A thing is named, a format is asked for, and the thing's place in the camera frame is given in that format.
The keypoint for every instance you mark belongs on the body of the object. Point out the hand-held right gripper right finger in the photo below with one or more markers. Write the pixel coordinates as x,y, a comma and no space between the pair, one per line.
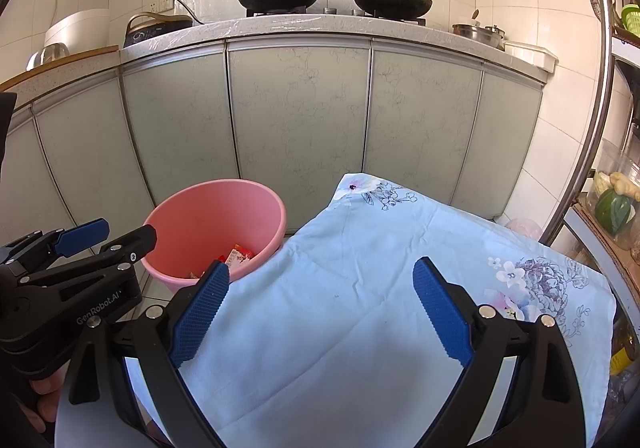
440,313

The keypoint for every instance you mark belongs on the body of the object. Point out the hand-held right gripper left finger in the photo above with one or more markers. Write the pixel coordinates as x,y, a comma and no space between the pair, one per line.
200,313

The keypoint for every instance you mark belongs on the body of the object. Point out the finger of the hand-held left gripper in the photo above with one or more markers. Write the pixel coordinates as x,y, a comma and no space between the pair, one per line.
82,233
130,243

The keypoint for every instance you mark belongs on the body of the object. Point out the pink snack packet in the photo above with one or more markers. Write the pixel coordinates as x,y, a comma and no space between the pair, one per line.
234,257

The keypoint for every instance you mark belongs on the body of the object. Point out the pink plastic bucket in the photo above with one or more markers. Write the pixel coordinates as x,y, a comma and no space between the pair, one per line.
215,213

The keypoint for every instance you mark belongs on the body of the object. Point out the person's left hand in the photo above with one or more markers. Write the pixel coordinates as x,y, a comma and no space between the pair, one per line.
46,400

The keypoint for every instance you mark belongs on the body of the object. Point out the light blue floral tablecloth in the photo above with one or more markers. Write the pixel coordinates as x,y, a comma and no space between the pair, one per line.
340,318

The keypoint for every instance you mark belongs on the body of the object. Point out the clear plastic bag red print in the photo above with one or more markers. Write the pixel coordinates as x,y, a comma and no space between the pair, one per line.
524,228

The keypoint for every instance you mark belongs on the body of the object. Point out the brown cardboard sheet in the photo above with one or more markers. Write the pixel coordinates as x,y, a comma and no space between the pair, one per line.
600,248

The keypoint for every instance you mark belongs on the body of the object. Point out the steel bowl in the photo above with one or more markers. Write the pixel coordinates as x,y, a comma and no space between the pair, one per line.
47,56

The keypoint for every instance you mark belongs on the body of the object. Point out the yellow oil bottle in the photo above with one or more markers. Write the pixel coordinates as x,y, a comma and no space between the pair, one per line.
622,355

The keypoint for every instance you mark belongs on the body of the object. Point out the white rice cooker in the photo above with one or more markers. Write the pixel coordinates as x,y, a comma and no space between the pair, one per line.
80,31

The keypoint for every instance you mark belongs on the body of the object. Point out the green pepper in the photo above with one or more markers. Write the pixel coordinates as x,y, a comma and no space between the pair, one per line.
615,210

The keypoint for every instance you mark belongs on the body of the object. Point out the grey kitchen counter cabinet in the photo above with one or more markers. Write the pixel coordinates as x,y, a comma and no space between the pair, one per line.
300,118

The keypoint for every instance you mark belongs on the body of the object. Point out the clear plastic container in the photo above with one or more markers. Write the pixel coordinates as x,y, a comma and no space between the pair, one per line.
600,168

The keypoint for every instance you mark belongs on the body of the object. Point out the black induction cooker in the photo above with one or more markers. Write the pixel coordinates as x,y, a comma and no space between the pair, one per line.
155,28

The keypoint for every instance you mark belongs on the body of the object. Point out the ginger root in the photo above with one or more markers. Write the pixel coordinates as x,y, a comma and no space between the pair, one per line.
625,185

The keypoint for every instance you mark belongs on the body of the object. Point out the white rectangular tray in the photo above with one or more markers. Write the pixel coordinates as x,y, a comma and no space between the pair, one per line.
532,56

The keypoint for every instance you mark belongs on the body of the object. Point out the small lidded steel pot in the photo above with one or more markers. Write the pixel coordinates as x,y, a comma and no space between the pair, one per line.
492,36

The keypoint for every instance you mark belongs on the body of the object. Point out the steel pot with spoon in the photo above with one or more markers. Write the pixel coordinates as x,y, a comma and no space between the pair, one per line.
467,31

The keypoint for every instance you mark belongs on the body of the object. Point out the metal shelf rack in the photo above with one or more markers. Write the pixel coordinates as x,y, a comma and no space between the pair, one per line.
602,78

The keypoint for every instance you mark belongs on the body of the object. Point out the green plastic basket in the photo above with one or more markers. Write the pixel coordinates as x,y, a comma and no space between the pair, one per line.
631,19

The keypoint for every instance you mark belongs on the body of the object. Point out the white wall socket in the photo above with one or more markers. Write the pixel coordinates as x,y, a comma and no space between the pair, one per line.
161,5

